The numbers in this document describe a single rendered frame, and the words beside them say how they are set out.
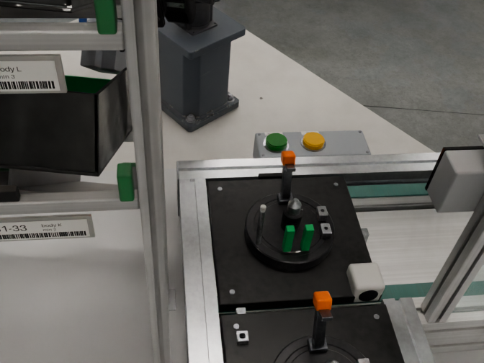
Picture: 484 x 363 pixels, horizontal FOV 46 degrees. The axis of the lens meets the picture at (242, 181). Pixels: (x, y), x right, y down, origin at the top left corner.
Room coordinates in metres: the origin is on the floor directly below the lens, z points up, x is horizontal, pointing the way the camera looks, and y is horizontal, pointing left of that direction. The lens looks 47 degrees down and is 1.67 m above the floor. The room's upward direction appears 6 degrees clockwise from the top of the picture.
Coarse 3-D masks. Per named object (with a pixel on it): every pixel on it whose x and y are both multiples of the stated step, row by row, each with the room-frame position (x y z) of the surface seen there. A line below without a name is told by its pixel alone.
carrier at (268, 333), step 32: (224, 320) 0.40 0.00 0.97; (256, 320) 0.40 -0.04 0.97; (288, 320) 0.41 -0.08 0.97; (352, 320) 0.42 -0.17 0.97; (384, 320) 0.42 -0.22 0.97; (224, 352) 0.35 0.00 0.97; (256, 352) 0.35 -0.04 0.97; (288, 352) 0.35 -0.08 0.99; (320, 352) 0.35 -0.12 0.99; (352, 352) 0.36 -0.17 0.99; (384, 352) 0.37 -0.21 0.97
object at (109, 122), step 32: (0, 96) 0.36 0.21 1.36; (32, 96) 0.36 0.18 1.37; (64, 96) 0.36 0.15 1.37; (96, 96) 0.37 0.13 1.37; (128, 96) 0.46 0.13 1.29; (0, 128) 0.35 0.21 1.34; (32, 128) 0.35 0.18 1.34; (64, 128) 0.35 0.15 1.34; (96, 128) 0.35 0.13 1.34; (128, 128) 0.45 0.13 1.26; (0, 160) 0.34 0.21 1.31; (32, 160) 0.34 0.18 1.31; (64, 160) 0.34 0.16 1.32; (96, 160) 0.34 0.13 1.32
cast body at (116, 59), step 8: (88, 56) 0.54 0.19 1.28; (96, 56) 0.54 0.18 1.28; (104, 56) 0.55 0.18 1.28; (112, 56) 0.55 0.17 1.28; (120, 56) 0.57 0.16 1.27; (80, 64) 0.55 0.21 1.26; (88, 64) 0.53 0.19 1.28; (96, 64) 0.53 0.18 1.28; (104, 64) 0.55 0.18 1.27; (112, 64) 0.55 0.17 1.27; (120, 64) 0.56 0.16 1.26; (104, 72) 0.58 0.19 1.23; (112, 72) 0.58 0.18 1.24
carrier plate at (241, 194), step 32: (224, 192) 0.63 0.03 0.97; (256, 192) 0.64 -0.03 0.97; (320, 192) 0.66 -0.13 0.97; (224, 224) 0.57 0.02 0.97; (352, 224) 0.59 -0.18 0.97; (224, 256) 0.50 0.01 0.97; (352, 256) 0.53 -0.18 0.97; (224, 288) 0.45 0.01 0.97; (256, 288) 0.45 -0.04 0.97; (288, 288) 0.46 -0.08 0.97; (320, 288) 0.46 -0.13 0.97
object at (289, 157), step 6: (282, 156) 0.63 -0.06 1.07; (288, 156) 0.63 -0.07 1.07; (294, 156) 0.63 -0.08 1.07; (282, 162) 0.62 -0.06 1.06; (288, 162) 0.62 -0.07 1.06; (294, 162) 0.63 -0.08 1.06; (282, 168) 0.63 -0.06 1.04; (288, 168) 0.61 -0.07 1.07; (294, 168) 0.61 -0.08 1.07; (282, 174) 0.62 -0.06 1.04; (288, 174) 0.62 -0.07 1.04; (282, 180) 0.62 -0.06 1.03; (288, 180) 0.62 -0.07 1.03; (282, 186) 0.61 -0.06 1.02; (288, 186) 0.61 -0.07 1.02; (282, 192) 0.61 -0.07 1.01; (288, 192) 0.61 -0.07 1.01
